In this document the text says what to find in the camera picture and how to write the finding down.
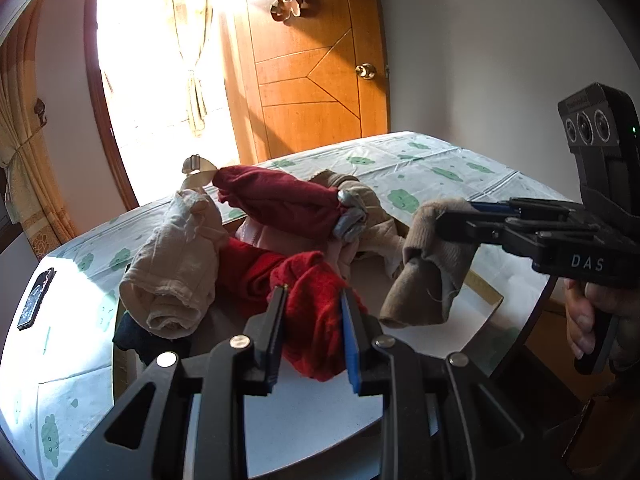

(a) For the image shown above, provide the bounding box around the cloud print tablecloth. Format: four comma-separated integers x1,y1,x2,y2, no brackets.
0,131,576,480

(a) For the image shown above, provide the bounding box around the beige sock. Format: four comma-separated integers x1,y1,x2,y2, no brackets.
379,199,481,330

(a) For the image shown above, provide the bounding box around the cream white underwear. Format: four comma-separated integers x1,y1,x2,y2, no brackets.
119,189,228,338

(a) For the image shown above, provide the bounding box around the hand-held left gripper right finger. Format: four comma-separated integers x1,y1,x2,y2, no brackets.
340,287,571,480

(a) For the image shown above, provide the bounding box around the wooden door frame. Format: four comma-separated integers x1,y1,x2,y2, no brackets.
85,0,251,211

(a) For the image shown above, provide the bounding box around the wooden door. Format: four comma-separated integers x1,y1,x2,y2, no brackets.
232,0,391,166

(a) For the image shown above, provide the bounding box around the bright red underwear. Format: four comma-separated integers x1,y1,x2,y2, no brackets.
270,252,351,381

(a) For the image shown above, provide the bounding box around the person's right hand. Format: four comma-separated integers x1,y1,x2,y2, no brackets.
564,279,640,372

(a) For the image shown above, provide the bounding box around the black smartphone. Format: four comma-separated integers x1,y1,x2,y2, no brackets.
17,269,55,331

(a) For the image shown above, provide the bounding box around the yellow patterned curtain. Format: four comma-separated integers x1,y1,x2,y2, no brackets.
0,5,78,261

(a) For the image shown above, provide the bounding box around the white tray box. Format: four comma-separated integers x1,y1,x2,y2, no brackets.
112,210,505,480

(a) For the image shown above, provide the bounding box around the pale pink underwear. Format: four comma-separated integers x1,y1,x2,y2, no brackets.
234,219,361,281

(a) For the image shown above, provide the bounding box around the maroon underwear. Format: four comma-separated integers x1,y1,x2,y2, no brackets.
212,165,346,238

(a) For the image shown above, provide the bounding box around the navy and green underwear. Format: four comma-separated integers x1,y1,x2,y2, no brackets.
112,310,196,367

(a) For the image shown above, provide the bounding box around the sheer balcony curtain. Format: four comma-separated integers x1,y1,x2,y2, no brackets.
167,0,216,138

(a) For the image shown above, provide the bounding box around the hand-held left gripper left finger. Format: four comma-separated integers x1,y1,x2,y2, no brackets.
55,285,290,480

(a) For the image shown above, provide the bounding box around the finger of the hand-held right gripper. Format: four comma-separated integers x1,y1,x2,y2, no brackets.
467,199,583,221
436,209,506,249

